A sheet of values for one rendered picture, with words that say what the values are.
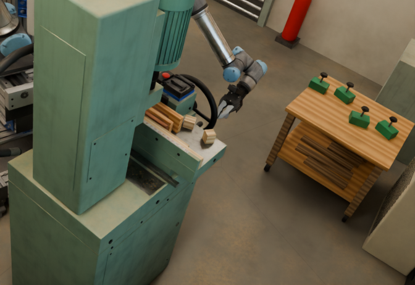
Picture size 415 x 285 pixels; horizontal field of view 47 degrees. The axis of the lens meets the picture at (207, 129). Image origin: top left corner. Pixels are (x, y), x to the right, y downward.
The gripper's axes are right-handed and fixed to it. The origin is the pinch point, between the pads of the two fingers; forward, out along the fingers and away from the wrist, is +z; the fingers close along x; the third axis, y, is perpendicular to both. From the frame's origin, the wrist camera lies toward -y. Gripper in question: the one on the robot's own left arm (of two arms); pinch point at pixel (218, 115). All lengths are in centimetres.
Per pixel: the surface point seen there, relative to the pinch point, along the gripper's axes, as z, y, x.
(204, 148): 27.5, -36.2, -16.0
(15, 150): 70, -68, 20
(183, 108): 17.6, -32.9, 2.2
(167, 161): 40, -39, -9
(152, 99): 28, -52, 5
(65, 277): 93, -20, 0
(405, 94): -122, 97, -61
